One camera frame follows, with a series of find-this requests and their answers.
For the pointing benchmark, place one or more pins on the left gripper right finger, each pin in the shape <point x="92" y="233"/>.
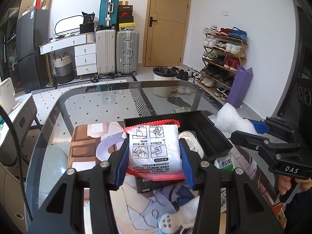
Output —
<point x="246" y="209"/>

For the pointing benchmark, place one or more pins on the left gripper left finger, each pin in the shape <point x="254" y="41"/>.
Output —
<point x="62" y="210"/>

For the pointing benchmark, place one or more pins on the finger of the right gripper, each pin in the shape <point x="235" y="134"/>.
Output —
<point x="260" y="126"/>
<point x="252" y="141"/>

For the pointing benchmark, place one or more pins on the white bubble wrap roll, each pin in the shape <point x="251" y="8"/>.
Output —
<point x="228" y="120"/>

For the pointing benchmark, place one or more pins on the green white medicine sachet bag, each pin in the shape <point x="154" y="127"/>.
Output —
<point x="225" y="163"/>

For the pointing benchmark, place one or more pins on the bag of white laces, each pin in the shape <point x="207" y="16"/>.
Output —
<point x="192" y="142"/>

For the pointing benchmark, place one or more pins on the white plush keychain toy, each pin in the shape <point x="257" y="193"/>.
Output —
<point x="179" y="221"/>

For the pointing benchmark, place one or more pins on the red white packet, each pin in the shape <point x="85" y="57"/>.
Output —
<point x="154" y="150"/>

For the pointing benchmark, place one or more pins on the right hand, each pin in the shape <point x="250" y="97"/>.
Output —
<point x="284" y="184"/>

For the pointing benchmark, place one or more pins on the black storage box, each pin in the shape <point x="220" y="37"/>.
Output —
<point x="213" y="142"/>

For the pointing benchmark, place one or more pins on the purple shopping bag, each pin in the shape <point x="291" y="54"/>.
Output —
<point x="240" y="86"/>

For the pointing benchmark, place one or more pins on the anime print desk mat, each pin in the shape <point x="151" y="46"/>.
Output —
<point x="149" y="189"/>

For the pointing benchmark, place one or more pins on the wooden shoe rack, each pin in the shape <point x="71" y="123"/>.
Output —
<point x="224" y="52"/>

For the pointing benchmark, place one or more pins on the grey side cabinet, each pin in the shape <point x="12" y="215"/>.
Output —
<point x="22" y="118"/>

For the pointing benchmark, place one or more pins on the white trash bin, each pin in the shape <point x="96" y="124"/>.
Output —
<point x="163" y="73"/>

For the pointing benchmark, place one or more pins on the wooden door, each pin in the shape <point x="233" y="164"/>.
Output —
<point x="165" y="32"/>

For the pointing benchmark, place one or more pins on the woven laundry basket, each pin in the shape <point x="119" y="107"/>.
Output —
<point x="64" y="68"/>

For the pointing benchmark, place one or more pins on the silver aluminium suitcase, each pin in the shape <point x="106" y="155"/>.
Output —
<point x="127" y="52"/>

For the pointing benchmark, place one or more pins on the white dressing table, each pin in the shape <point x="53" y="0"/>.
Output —
<point x="83" y="48"/>

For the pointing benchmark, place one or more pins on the stack of shoe boxes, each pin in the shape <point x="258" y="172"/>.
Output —
<point x="125" y="16"/>

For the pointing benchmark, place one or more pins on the white hard suitcase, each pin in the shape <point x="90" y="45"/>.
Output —
<point x="105" y="51"/>

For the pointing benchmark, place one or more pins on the oval vanity mirror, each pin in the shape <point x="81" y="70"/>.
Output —
<point x="70" y="25"/>

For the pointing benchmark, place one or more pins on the black refrigerator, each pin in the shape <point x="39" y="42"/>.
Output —
<point x="31" y="32"/>

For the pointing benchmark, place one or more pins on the black handbag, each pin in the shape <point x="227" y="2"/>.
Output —
<point x="88" y="23"/>

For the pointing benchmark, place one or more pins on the teal hard suitcase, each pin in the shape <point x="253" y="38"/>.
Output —
<point x="108" y="13"/>

